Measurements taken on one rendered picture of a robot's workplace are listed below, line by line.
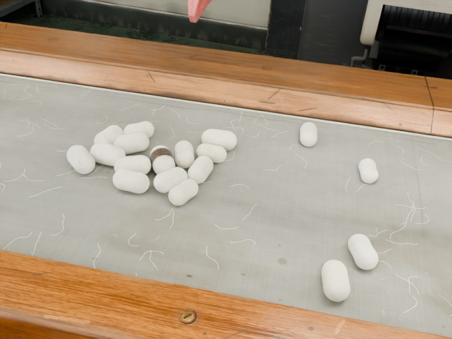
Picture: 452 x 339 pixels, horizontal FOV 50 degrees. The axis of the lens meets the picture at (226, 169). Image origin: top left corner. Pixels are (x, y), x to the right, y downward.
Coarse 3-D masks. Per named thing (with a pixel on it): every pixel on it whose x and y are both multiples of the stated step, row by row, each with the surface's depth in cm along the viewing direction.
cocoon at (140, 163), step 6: (126, 156) 48; (132, 156) 48; (138, 156) 48; (144, 156) 48; (120, 162) 47; (126, 162) 47; (132, 162) 47; (138, 162) 47; (144, 162) 47; (150, 162) 48; (114, 168) 48; (120, 168) 47; (126, 168) 47; (132, 168) 47; (138, 168) 47; (144, 168) 48; (150, 168) 48
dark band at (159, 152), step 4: (160, 148) 49; (164, 148) 49; (152, 152) 49; (156, 152) 48; (160, 152) 48; (164, 152) 48; (168, 152) 49; (152, 156) 48; (156, 156) 48; (172, 156) 49; (152, 160) 48; (152, 164) 48
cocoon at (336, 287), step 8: (328, 264) 38; (336, 264) 38; (328, 272) 37; (336, 272) 37; (344, 272) 37; (328, 280) 37; (336, 280) 36; (344, 280) 37; (328, 288) 36; (336, 288) 36; (344, 288) 36; (328, 296) 37; (336, 296) 36; (344, 296) 36
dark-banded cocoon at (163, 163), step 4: (156, 148) 49; (160, 156) 48; (164, 156) 48; (168, 156) 48; (156, 160) 48; (160, 160) 47; (164, 160) 47; (168, 160) 48; (172, 160) 48; (156, 164) 47; (160, 164) 47; (164, 164) 47; (168, 164) 47; (172, 164) 48; (156, 168) 47; (160, 168) 47; (164, 168) 47; (168, 168) 47; (156, 172) 48; (160, 172) 47
